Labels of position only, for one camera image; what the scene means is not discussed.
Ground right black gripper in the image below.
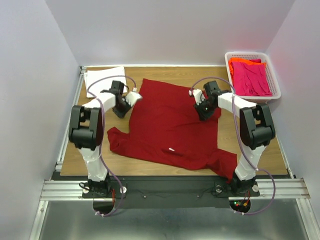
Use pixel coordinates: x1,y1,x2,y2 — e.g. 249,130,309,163
192,98,217,122

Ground dark red t shirt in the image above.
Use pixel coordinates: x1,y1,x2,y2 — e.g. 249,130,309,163
107,78,237,182

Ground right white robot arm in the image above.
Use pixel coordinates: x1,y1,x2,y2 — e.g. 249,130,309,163
188,77,276,195

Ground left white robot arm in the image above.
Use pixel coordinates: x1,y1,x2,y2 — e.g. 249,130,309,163
68,80,133,198

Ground folded white t shirt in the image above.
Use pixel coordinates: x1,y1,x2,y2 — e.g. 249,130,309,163
84,66,127,98

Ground pink t shirt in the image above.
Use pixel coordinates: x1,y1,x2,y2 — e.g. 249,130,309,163
231,62,273,97

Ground orange t shirt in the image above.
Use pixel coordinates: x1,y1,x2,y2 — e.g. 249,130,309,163
228,57,267,76

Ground white plastic basket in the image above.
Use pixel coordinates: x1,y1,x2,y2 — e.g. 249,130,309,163
224,51,282,103

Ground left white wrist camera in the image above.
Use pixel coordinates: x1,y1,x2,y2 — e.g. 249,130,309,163
124,87,143,107

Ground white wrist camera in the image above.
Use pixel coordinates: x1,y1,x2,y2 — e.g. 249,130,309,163
188,89,206,106
124,87,143,107

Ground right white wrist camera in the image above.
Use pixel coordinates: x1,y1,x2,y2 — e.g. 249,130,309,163
188,89,206,106

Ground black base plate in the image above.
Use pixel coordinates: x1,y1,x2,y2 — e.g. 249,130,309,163
79,175,260,212

